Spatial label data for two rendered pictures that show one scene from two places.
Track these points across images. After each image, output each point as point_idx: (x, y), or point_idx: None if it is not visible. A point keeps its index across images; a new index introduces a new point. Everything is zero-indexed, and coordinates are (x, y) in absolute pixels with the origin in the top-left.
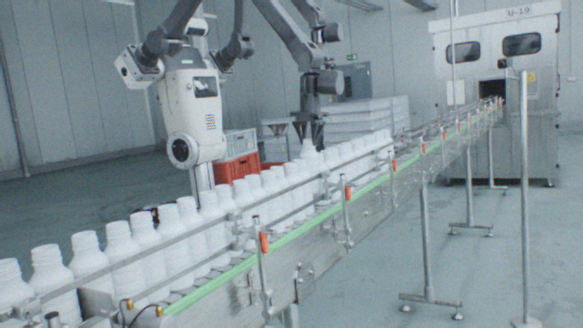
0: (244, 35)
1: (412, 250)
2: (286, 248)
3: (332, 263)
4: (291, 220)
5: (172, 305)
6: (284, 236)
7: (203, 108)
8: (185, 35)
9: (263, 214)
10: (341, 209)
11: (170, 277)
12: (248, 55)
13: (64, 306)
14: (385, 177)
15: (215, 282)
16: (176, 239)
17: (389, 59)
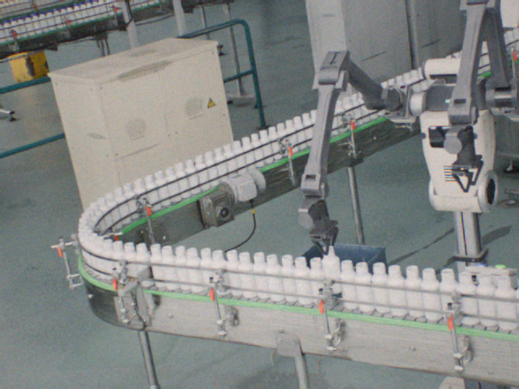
0: (493, 85)
1: None
2: (266, 312)
3: (333, 355)
4: (289, 298)
5: (179, 293)
6: (268, 303)
7: (442, 158)
8: (385, 98)
9: (256, 281)
10: (353, 320)
11: (181, 281)
12: (508, 106)
13: (139, 268)
14: (482, 334)
15: (202, 298)
16: (184, 267)
17: None
